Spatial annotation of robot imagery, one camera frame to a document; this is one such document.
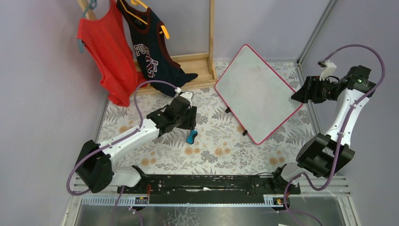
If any blue whiteboard eraser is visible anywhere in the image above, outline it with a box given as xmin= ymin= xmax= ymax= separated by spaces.
xmin=186 ymin=130 xmax=198 ymax=145

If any pink framed whiteboard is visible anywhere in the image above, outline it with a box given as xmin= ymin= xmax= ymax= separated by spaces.
xmin=215 ymin=44 xmax=303 ymax=145

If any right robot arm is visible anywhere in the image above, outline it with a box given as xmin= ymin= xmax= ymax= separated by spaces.
xmin=271 ymin=61 xmax=375 ymax=192

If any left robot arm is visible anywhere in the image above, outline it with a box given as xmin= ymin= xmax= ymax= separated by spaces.
xmin=73 ymin=91 xmax=197 ymax=193

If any floral table mat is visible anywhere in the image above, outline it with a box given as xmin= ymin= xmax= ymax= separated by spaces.
xmin=97 ymin=62 xmax=315 ymax=175

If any wooden clothes rack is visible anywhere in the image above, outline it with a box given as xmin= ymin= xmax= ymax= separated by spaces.
xmin=77 ymin=0 xmax=217 ymax=95

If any navy basketball jersey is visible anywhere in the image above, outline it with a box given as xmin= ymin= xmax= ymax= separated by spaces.
xmin=117 ymin=1 xmax=198 ymax=87

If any red tank top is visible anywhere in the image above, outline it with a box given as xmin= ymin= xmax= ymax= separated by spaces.
xmin=77 ymin=0 xmax=145 ymax=107

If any yellow clothes hanger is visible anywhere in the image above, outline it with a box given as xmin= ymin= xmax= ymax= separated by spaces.
xmin=119 ymin=0 xmax=170 ymax=40

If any teal clothes hanger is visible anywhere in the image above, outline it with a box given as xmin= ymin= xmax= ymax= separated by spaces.
xmin=77 ymin=0 xmax=98 ymax=54

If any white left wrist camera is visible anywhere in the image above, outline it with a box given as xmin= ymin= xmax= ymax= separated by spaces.
xmin=174 ymin=87 xmax=194 ymax=103

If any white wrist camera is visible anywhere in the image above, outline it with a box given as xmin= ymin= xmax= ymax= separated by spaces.
xmin=174 ymin=87 xmax=194 ymax=103
xmin=318 ymin=60 xmax=337 ymax=81

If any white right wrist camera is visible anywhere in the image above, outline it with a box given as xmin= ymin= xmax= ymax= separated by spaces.
xmin=318 ymin=60 xmax=337 ymax=81

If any wire whiteboard stand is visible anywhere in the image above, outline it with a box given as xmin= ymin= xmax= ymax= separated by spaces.
xmin=225 ymin=107 xmax=249 ymax=137

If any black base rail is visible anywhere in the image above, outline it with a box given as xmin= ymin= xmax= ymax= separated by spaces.
xmin=117 ymin=174 xmax=301 ymax=204

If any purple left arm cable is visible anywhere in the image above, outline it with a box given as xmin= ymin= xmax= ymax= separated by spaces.
xmin=66 ymin=80 xmax=180 ymax=226

